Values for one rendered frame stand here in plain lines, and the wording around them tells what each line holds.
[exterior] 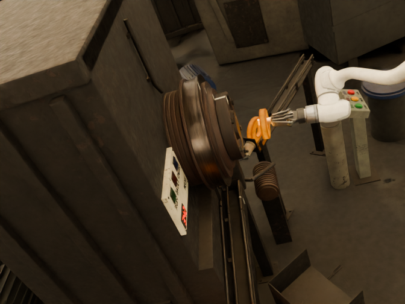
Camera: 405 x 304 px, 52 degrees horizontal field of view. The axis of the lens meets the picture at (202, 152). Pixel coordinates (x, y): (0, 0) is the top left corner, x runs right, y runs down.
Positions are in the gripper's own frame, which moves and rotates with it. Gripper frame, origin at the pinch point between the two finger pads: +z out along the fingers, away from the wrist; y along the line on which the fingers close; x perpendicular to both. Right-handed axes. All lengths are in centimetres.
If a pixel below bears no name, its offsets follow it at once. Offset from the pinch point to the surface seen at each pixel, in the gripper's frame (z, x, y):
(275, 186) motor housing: 0.2, -34.4, -12.6
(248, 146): 11.6, -15.6, 1.2
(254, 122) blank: 6.9, -6.7, 10.1
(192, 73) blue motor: 79, -56, 173
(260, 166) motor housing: 8.1, -32.0, 2.0
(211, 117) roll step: 13, 40, -48
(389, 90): -73, -37, 66
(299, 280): -10, -23, -77
